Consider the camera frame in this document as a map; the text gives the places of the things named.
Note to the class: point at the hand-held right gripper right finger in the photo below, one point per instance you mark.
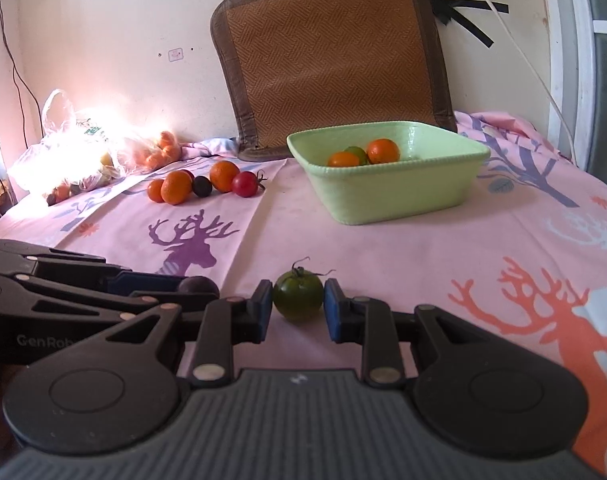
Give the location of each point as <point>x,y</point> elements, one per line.
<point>334,312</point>

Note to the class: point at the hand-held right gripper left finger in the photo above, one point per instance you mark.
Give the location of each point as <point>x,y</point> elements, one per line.
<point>262,312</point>

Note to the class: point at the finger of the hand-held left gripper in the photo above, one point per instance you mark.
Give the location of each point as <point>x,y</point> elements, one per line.
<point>143,282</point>
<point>83,297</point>

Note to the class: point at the green tomato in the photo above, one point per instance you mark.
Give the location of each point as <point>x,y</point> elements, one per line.
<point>298,296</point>

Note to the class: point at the dark purple passion fruit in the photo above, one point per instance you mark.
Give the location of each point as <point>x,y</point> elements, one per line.
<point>198,285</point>

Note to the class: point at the light green square bowl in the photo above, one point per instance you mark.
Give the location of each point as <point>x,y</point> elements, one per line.
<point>398,187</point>

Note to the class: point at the pink deer printed bedsheet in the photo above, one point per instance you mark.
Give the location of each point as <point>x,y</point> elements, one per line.
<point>408,270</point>

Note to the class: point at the small orange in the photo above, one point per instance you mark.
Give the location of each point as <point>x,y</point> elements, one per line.
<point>155,191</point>

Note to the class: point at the oval orange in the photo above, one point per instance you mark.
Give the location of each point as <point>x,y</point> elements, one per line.
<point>176,188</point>

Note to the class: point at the dark plum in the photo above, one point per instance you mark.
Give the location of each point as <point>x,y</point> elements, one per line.
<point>202,186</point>

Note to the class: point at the small red fruit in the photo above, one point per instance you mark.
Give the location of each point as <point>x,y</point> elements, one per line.
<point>188,175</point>

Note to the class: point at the red tomato with stem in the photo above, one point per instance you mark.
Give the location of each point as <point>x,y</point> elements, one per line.
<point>246,184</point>

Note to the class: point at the clear plastic bag of oranges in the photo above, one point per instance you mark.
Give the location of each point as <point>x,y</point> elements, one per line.
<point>156,152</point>

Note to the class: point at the round orange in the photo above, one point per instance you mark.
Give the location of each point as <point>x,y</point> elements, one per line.
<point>224,176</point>

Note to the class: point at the white plastic bag of fruit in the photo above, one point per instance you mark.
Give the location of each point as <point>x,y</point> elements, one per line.
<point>68,150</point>

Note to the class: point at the flat orange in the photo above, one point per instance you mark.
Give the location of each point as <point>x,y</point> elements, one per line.
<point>343,159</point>

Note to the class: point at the green citrus fruit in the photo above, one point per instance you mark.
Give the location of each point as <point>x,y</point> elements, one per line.
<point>357,152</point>

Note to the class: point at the large orange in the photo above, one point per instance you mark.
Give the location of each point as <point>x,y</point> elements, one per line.
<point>383,151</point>

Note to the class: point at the brown woven seat mat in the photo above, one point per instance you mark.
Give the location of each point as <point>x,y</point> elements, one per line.
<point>333,55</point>

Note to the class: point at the black tape strips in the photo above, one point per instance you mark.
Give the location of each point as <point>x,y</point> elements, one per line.
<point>466,9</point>

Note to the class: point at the white wall socket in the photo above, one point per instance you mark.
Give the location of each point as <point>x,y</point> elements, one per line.
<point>175,54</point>

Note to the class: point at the white window frame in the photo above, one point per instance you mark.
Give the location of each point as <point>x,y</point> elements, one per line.
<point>578,60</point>

